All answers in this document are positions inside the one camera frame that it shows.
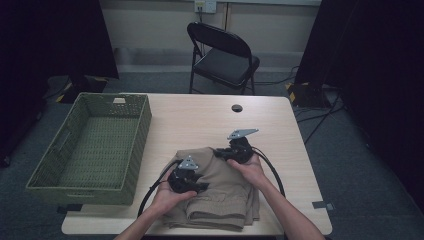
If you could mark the grey tape strip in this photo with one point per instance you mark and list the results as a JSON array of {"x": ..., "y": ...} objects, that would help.
[
  {"x": 321, "y": 205},
  {"x": 70, "y": 208}
]

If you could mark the green woven basket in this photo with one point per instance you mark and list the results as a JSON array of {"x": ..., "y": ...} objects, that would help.
[{"x": 96, "y": 150}]

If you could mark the black curtain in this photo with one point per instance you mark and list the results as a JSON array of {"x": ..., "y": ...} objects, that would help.
[
  {"x": 376, "y": 83},
  {"x": 50, "y": 43}
]

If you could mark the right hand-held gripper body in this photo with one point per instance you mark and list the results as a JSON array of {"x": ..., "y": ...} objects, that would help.
[{"x": 241, "y": 150}]

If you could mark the person's right hand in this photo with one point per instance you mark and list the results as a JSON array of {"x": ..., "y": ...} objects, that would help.
[{"x": 250, "y": 173}]

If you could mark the black folding chair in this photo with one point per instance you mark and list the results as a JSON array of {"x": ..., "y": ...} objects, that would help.
[{"x": 223, "y": 63}]

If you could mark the person's left hand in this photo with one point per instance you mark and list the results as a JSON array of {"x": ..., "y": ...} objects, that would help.
[{"x": 168, "y": 196}]

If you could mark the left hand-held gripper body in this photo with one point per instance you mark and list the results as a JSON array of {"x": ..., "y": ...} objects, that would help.
[{"x": 181, "y": 181}]

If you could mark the black stand base yellow tape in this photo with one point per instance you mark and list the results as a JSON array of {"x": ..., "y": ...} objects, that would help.
[
  {"x": 306, "y": 95},
  {"x": 83, "y": 88}
]

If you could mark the white wall socket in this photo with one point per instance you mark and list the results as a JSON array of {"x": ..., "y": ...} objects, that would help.
[{"x": 205, "y": 6}]

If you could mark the beige shorts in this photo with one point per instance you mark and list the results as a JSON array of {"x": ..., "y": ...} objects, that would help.
[{"x": 223, "y": 200}]

